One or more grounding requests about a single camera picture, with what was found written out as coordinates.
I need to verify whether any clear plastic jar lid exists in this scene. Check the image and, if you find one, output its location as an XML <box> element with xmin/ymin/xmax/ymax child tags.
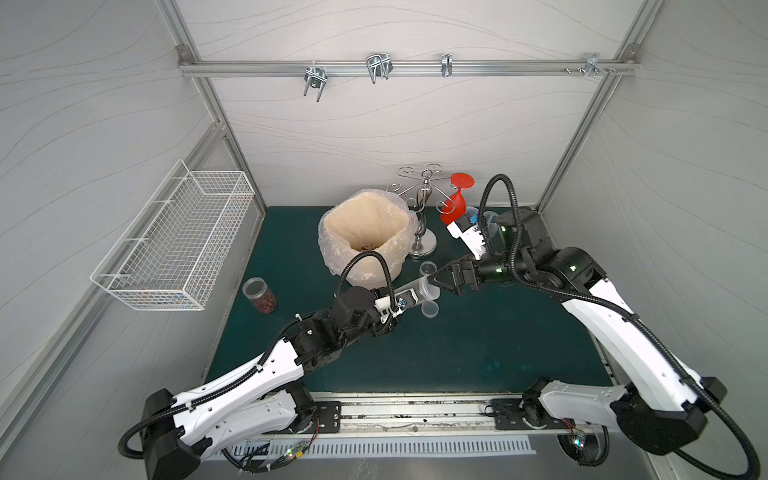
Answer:
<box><xmin>420</xmin><ymin>301</ymin><xmax>440</xmax><ymax>318</ymax></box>

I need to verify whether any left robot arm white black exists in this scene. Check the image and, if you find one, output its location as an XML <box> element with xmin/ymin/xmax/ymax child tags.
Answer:
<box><xmin>117</xmin><ymin>251</ymin><xmax>406</xmax><ymax>479</ymax></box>

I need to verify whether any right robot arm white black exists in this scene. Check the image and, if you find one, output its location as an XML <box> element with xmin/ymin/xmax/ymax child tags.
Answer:
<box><xmin>429</xmin><ymin>174</ymin><xmax>761</xmax><ymax>479</ymax></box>

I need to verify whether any chrome glass holder stand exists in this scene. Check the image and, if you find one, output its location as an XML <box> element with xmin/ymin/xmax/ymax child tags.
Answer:
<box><xmin>386</xmin><ymin>163</ymin><xmax>450</xmax><ymax>259</ymax></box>

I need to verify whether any red plastic wine glass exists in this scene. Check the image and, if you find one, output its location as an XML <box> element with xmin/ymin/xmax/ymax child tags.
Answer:
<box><xmin>440</xmin><ymin>172</ymin><xmax>475</xmax><ymax>226</ymax></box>

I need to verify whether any clear wine glass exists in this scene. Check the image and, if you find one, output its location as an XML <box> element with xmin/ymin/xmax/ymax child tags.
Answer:
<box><xmin>483</xmin><ymin>211</ymin><xmax>499</xmax><ymax>237</ymax></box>

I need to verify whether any cream trash bin with bag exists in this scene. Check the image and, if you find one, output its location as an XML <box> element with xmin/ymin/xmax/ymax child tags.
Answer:
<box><xmin>318</xmin><ymin>189</ymin><xmax>419</xmax><ymax>279</ymax></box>

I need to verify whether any white vent strip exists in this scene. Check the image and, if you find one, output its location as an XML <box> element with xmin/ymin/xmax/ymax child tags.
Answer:
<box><xmin>230</xmin><ymin>436</ymin><xmax>537</xmax><ymax>460</ymax></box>

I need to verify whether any metal hook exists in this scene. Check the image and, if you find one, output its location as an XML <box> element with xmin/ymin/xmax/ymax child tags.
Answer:
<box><xmin>365</xmin><ymin>52</ymin><xmax>393</xmax><ymax>84</ymax></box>
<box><xmin>303</xmin><ymin>66</ymin><xmax>328</xmax><ymax>102</ymax></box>
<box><xmin>441</xmin><ymin>53</ymin><xmax>453</xmax><ymax>78</ymax></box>

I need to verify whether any metal hook right end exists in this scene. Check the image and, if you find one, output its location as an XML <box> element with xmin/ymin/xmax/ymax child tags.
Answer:
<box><xmin>564</xmin><ymin>53</ymin><xmax>618</xmax><ymax>78</ymax></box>

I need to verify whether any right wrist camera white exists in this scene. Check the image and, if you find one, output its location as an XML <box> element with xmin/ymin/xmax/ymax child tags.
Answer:
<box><xmin>447</xmin><ymin>215</ymin><xmax>489</xmax><ymax>260</ymax></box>

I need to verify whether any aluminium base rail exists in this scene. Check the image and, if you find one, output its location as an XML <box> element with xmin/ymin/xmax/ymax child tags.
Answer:
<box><xmin>263</xmin><ymin>392</ymin><xmax>613</xmax><ymax>436</ymax></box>

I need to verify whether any white wire basket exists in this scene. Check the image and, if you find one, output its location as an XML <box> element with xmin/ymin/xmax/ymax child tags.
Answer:
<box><xmin>90</xmin><ymin>160</ymin><xmax>255</xmax><ymax>311</ymax></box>

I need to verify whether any aluminium top rail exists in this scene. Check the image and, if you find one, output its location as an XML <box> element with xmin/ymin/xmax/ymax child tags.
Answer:
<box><xmin>179</xmin><ymin>58</ymin><xmax>641</xmax><ymax>78</ymax></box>

